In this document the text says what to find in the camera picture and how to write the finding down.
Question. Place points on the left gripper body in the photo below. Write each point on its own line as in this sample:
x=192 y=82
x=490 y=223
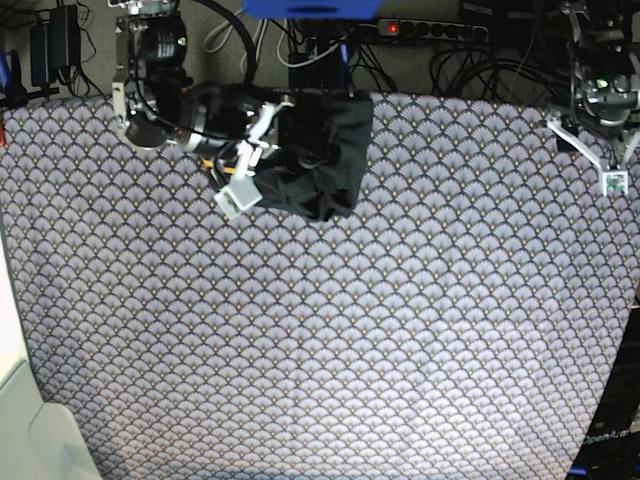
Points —
x=607 y=108

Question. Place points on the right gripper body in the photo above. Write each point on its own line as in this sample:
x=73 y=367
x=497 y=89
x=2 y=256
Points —
x=221 y=124

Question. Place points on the dark grey T-shirt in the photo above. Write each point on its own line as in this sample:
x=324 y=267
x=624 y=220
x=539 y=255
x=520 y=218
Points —
x=318 y=168

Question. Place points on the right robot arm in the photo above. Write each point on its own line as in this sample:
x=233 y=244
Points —
x=150 y=78

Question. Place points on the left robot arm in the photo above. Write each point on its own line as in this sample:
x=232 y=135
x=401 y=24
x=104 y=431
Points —
x=600 y=45

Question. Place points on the blue box overhead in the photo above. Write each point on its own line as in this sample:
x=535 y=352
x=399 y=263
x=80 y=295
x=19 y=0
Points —
x=311 y=9

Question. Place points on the black power strip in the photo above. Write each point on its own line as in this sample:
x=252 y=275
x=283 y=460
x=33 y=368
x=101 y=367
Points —
x=430 y=30

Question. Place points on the black power adapter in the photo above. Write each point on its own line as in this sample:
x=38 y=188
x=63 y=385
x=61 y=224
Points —
x=55 y=47

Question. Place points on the fan-patterned table cloth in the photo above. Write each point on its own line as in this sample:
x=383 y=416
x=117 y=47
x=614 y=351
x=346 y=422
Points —
x=462 y=323

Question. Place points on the black clamp at left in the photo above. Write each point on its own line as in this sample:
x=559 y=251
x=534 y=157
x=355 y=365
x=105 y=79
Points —
x=13 y=93

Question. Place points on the black OpenArm stand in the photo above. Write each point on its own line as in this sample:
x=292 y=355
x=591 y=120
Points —
x=610 y=449

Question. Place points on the white plastic bin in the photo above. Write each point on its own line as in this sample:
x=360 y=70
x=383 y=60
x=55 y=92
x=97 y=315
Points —
x=39 y=440

